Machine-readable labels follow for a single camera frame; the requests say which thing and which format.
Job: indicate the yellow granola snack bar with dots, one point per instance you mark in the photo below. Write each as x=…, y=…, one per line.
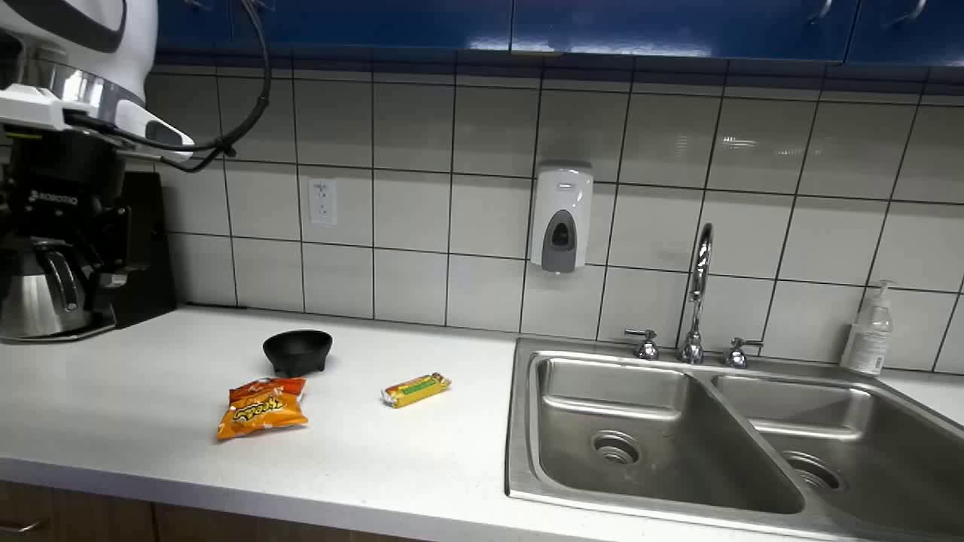
x=413, y=390

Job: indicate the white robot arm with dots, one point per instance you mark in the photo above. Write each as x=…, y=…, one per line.
x=83, y=66

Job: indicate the black stone bowl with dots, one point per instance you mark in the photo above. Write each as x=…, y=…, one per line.
x=295, y=354

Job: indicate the chrome sink faucet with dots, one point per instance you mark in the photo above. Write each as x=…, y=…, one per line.
x=689, y=344

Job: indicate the blue upper cabinets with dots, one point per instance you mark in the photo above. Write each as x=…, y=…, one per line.
x=813, y=31

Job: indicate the orange chips bag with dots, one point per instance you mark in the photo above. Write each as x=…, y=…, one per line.
x=262, y=403

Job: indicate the stainless steel double sink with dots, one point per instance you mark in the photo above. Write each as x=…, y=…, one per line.
x=781, y=449

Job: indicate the clear soap pump bottle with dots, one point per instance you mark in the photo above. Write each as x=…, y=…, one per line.
x=867, y=335

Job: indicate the black coffee maker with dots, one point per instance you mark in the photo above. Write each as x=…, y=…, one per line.
x=80, y=189

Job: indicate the steel coffee carafe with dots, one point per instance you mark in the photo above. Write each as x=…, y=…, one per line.
x=44, y=290

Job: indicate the white wall soap dispenser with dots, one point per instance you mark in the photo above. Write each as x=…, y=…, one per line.
x=560, y=216

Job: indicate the white wall outlet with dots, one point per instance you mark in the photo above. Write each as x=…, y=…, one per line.
x=323, y=203

